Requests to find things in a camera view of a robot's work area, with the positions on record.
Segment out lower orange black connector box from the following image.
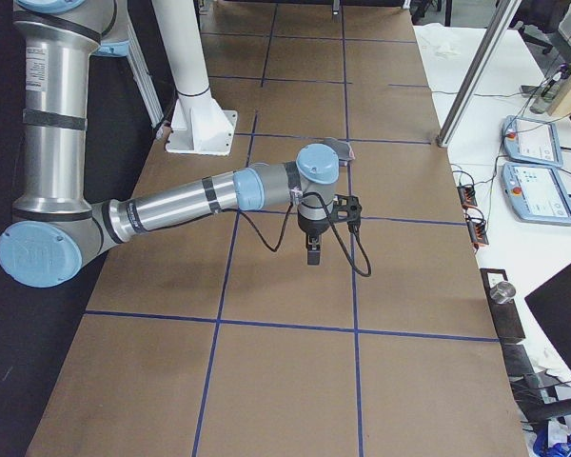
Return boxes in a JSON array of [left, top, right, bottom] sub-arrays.
[[465, 215, 489, 248]]

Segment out black monitor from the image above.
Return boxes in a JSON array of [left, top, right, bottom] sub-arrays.
[[525, 264, 571, 370]]

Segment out upper orange black connector box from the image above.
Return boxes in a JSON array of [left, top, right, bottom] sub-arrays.
[[457, 184, 478, 209]]

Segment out crumpled white tissue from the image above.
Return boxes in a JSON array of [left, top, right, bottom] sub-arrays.
[[433, 40, 461, 59]]

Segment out blue plastic bag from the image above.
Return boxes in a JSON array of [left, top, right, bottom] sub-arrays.
[[532, 421, 571, 457]]

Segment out orange black connector box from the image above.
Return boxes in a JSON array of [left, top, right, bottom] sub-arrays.
[[457, 184, 478, 209], [465, 215, 489, 248]]

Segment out pink towel white edge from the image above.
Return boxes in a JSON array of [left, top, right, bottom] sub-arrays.
[[323, 137, 355, 167]]

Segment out near teach pendant tablet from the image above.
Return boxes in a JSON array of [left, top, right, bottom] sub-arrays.
[[502, 162, 571, 227]]

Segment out far teach pendant tablet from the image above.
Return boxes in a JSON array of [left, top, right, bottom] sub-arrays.
[[502, 115, 563, 168]]

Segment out teach pendant tablet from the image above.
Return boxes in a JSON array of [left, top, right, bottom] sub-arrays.
[[502, 162, 571, 227], [502, 115, 563, 168]]

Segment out aluminium frame post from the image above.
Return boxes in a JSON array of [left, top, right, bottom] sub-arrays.
[[436, 0, 522, 148]]

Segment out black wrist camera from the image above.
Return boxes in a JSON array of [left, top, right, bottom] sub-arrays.
[[330, 194, 363, 231]]

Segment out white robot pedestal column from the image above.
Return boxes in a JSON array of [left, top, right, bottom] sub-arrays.
[[152, 0, 238, 156]]

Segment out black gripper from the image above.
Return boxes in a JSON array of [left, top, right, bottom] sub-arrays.
[[298, 216, 329, 266]]

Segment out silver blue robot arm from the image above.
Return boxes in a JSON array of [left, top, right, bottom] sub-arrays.
[[0, 1, 351, 288]]

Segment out black camera cable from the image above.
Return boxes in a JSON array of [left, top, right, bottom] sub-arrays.
[[237, 194, 373, 278]]

